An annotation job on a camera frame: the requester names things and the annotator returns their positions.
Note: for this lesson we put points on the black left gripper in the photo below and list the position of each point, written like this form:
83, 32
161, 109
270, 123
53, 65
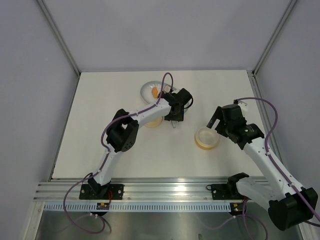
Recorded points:
178, 118

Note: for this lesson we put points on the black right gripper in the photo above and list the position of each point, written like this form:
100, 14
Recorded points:
218, 114

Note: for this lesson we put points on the cream lunch box lid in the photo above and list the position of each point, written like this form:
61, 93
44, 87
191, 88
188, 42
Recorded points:
155, 123

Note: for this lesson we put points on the round cream lunch box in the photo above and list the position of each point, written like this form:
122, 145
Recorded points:
206, 138

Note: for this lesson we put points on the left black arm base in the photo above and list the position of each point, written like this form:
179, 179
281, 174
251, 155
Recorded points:
111, 191

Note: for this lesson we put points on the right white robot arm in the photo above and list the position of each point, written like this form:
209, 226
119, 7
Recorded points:
287, 201

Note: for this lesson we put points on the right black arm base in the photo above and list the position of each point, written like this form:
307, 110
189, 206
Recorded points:
221, 192

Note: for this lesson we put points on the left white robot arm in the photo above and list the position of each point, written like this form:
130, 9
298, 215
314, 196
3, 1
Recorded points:
120, 136

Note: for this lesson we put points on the white black sushi piece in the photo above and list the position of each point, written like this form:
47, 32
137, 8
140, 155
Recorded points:
167, 89

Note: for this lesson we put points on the orange food piece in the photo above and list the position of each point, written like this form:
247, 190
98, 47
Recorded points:
155, 92

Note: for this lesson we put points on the white oval plate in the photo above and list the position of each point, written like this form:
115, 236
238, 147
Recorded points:
146, 91

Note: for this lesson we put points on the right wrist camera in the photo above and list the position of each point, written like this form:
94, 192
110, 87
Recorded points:
243, 105

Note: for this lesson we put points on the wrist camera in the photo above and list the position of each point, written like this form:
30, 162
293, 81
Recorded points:
243, 105
179, 97

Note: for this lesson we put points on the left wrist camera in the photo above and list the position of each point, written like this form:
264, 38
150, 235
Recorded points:
179, 97

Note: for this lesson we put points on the aluminium front rail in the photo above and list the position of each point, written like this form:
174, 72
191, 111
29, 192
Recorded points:
175, 189

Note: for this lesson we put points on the right aluminium frame post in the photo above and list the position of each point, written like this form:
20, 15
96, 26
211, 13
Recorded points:
275, 35

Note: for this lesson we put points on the aluminium frame post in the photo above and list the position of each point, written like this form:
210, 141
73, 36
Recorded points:
58, 36
275, 35

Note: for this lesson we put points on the white slotted cable duct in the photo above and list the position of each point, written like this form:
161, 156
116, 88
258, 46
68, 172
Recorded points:
149, 207

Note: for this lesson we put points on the left aluminium frame post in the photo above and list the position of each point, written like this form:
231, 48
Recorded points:
58, 36

